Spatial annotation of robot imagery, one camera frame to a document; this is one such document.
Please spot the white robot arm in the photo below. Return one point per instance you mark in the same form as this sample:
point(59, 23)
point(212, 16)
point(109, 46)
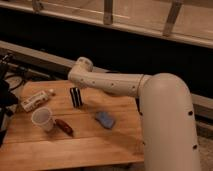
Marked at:
point(169, 127)

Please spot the blue sponge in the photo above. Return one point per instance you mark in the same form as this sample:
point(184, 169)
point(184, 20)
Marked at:
point(105, 120)

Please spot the red brown pocket knife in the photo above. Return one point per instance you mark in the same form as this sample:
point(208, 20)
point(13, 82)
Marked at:
point(64, 127)

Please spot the white plastic cup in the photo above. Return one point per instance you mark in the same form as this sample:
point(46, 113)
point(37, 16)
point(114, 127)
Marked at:
point(42, 117)

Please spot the black equipment with cables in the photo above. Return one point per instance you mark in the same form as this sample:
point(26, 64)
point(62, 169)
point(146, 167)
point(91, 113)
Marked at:
point(7, 98)

